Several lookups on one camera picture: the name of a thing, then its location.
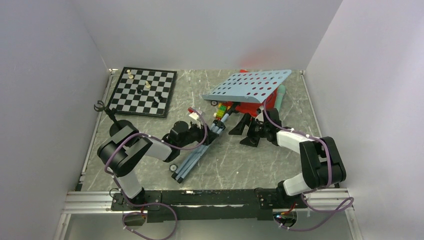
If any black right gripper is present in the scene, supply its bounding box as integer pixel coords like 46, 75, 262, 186
229, 113, 269, 147

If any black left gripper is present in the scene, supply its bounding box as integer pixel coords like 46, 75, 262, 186
178, 119, 219, 149

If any red sheet music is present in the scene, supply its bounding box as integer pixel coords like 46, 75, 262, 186
236, 88, 277, 117

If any light blue music stand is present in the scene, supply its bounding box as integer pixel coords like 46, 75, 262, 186
171, 70, 292, 183

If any mint green microphone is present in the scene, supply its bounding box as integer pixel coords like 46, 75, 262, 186
274, 84, 286, 111

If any black microphone stand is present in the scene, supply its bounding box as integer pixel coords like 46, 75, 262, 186
93, 100, 132, 137

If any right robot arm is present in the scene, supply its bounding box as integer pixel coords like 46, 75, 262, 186
229, 108, 347, 208

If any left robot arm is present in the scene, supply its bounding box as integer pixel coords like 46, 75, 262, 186
97, 121, 218, 210

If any colourful toy brick car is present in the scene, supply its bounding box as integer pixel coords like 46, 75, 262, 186
213, 102, 232, 120

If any blue white poker chip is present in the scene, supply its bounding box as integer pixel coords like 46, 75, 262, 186
169, 164, 178, 173

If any black white chessboard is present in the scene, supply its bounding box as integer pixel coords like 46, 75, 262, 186
107, 67, 177, 118

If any cream chess piece back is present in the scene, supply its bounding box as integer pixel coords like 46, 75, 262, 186
126, 69, 134, 79

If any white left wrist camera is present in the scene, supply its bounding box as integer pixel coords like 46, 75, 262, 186
187, 107, 205, 128

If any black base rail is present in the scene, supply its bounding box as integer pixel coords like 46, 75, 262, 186
111, 187, 306, 223

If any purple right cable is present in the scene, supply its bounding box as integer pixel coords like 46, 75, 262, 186
263, 99, 355, 232

